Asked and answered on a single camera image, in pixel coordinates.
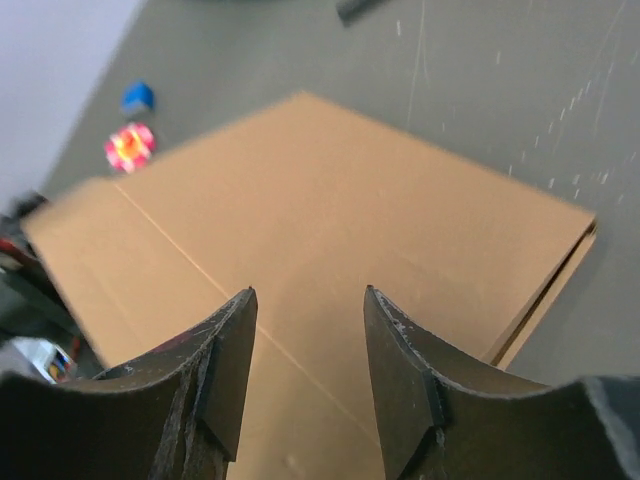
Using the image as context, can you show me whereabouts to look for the brown cardboard box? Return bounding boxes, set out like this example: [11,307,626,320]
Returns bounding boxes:
[24,93,596,479]

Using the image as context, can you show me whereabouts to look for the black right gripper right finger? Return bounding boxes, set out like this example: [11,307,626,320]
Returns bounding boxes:
[363,287,639,479]

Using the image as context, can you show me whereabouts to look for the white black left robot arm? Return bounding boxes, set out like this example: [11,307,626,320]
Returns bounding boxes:
[1,191,81,348]

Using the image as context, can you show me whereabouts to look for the blue eraser block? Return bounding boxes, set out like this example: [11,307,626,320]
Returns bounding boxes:
[120,81,155,117]

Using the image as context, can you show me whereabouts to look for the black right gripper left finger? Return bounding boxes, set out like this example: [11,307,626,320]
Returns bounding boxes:
[1,288,258,479]

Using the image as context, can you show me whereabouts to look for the pink plush flower toy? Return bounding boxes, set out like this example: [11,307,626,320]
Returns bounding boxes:
[104,122,156,173]

